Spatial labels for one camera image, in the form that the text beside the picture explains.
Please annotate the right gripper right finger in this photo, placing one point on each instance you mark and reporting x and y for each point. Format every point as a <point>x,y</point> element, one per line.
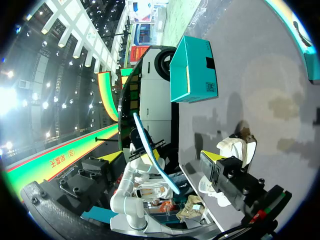
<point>232,175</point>

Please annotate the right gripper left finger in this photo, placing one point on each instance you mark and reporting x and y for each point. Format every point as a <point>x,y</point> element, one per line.
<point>85,180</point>

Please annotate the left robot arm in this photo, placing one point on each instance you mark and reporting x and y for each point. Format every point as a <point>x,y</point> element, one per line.
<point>127,185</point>

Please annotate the teal box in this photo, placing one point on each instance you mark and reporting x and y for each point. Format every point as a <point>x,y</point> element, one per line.
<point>197,72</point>
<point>312,67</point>

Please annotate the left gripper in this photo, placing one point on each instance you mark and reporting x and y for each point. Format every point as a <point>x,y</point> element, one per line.
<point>136,142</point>

